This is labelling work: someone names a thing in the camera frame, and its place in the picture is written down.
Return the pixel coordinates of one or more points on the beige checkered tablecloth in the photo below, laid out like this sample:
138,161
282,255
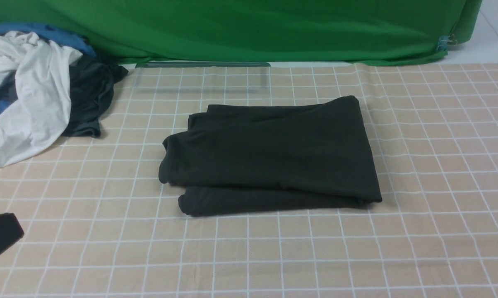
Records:
98,223

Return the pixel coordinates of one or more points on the green backdrop cloth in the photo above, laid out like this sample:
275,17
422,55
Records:
373,32

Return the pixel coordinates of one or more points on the dark crumpled garment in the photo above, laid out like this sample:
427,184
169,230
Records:
92,82

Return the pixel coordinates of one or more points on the white crumpled garment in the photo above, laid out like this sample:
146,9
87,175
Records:
34,121

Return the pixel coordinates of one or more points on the blue binder clip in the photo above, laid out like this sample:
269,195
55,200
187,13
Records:
446,43

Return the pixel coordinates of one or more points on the dark gray long-sleeve top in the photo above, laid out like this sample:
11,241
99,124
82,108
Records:
235,159

